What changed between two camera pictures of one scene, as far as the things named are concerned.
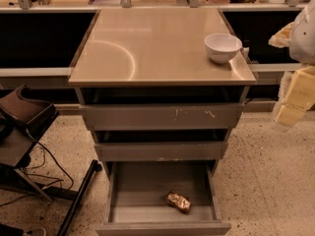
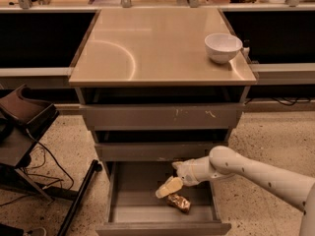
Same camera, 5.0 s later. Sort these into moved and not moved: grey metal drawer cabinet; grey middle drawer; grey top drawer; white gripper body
Moved: white gripper body
Not moved: grey top drawer; grey metal drawer cabinet; grey middle drawer
